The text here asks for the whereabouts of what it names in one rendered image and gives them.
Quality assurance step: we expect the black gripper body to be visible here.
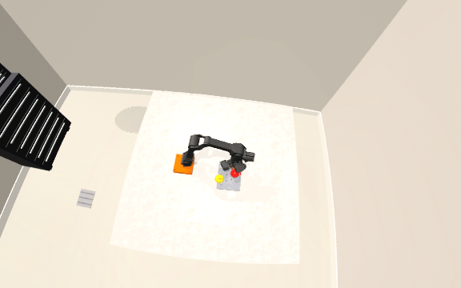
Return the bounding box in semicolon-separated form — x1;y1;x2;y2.
220;156;243;171

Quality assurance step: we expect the yellow gear with black stripe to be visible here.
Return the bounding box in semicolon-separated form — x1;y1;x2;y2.
215;175;224;183

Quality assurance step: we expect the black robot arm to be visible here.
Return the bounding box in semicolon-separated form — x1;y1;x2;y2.
180;134;255;173

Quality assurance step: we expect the red gear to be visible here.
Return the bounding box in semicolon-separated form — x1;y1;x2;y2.
230;170;239;178

